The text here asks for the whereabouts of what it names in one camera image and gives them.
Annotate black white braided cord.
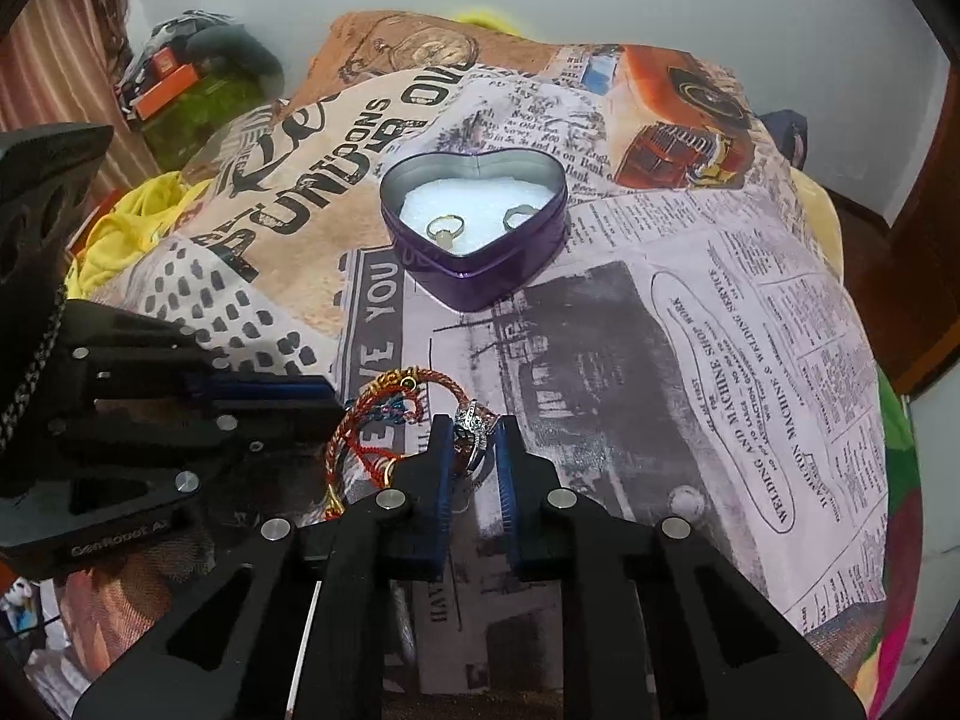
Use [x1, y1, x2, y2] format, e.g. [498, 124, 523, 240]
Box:
[0, 283, 70, 460]

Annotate white foam pad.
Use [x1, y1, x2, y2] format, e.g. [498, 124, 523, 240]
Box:
[400, 175, 547, 257]

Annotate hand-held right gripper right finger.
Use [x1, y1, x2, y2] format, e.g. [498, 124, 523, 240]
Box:
[497, 415, 867, 720]

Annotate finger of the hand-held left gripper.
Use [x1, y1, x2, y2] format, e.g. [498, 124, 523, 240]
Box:
[64, 298, 342, 422]
[45, 406, 335, 520]

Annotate silver ornate ring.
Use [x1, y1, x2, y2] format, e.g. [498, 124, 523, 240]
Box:
[453, 400, 500, 478]

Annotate newspaper print blanket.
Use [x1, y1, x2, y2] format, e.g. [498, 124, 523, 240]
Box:
[75, 11, 892, 698]

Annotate dark cloth bundle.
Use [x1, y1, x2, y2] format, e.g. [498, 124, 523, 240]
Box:
[148, 10, 280, 83]

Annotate pale yellow sheet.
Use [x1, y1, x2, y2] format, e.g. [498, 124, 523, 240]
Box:
[791, 165, 847, 282]

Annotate yellow cloth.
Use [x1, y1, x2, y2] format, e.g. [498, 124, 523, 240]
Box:
[64, 171, 217, 302]

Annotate silver metal rod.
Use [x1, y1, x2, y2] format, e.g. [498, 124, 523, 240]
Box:
[390, 577, 419, 665]

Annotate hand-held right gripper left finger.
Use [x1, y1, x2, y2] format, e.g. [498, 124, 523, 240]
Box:
[71, 415, 457, 720]

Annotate colourful braided thread bracelet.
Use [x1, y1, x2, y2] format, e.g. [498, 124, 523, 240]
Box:
[324, 367, 481, 520]

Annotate brown wooden furniture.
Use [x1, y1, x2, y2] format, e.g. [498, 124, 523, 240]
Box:
[823, 52, 960, 395]

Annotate striped brown curtain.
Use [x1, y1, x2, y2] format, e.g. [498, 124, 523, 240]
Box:
[0, 0, 155, 192]

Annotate purple heart-shaped tin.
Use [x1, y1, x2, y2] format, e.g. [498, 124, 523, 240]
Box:
[379, 150, 569, 313]

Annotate orange box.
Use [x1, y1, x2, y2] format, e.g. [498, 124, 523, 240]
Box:
[115, 45, 205, 122]

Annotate green plastic bag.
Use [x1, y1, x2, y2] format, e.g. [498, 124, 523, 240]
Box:
[141, 64, 287, 175]

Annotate pink green patterned cloth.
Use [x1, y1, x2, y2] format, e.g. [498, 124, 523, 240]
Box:
[870, 367, 925, 715]

